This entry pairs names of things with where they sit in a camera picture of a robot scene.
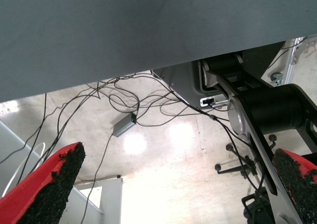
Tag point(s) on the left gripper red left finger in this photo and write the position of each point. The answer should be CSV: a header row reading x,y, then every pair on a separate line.
x,y
29,196

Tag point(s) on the grey metal hub box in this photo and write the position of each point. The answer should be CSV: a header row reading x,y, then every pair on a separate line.
x,y
123,125

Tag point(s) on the dark grey table cloth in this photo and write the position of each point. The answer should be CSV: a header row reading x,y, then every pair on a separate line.
x,y
123,35

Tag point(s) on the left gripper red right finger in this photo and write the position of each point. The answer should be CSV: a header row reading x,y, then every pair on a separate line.
x,y
297,184

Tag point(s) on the black and silver robot torso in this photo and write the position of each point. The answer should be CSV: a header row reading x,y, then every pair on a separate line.
x,y
272,107

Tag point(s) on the aluminium frame post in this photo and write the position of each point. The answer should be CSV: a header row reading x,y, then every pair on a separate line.
x,y
289,65

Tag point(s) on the grey robot base chassis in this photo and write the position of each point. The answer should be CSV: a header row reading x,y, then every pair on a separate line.
x,y
183,85

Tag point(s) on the grey swivel caster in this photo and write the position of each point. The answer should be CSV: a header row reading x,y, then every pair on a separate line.
x,y
277,79

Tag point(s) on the black office chair base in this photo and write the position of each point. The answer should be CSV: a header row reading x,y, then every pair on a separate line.
x,y
232,170

